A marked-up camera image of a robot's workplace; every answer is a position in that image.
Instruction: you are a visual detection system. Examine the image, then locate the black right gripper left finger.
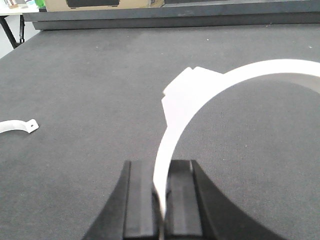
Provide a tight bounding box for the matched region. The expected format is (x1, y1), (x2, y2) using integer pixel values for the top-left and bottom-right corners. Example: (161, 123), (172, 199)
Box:
(83, 160), (159, 240)

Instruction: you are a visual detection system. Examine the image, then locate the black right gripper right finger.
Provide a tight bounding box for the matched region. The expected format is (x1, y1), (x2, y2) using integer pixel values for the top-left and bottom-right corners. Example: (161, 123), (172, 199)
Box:
(164, 160), (282, 240)

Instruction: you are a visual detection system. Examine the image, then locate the white PVC pipe clamp ring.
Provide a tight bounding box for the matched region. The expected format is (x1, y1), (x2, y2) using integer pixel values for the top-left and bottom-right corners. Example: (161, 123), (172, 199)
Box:
(151, 58), (320, 221)

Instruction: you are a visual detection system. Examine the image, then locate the small white pipe clamp piece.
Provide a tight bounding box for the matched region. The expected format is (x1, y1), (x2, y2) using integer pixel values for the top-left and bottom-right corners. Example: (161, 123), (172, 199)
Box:
(0, 119), (39, 134)

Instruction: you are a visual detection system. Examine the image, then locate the black foam board stack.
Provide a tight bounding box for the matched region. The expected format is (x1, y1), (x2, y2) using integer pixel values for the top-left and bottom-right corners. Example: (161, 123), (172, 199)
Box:
(23, 0), (320, 31)

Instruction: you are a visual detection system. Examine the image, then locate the large cardboard box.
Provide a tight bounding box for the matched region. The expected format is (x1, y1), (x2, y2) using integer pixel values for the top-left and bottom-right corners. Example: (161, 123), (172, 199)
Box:
(44, 0), (165, 12)

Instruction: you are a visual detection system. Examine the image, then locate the white side table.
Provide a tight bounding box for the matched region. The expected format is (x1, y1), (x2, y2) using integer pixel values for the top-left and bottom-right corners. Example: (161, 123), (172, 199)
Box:
(0, 3), (39, 49)

